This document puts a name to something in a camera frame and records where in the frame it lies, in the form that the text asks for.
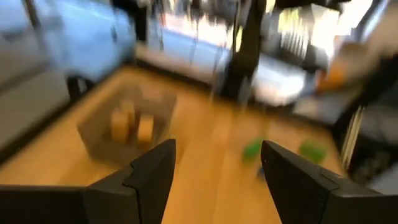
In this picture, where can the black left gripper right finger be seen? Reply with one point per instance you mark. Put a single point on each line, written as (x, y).
(298, 193)

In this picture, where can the dark grey cabinet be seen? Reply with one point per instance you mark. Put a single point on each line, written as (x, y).
(377, 81)

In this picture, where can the green toy brick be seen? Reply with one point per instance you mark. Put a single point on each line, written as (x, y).
(252, 150)
(312, 152)

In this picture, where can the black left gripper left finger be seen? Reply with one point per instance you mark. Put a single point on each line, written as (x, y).
(149, 186)

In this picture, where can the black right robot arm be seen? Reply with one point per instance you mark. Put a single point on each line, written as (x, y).
(245, 62)

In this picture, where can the plain wooden block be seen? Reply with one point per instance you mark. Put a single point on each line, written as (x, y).
(145, 129)
(119, 127)

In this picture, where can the blue toy brick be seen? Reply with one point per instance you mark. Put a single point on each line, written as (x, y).
(260, 172)

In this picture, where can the grey translucent plastic container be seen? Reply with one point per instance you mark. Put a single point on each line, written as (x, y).
(93, 137)

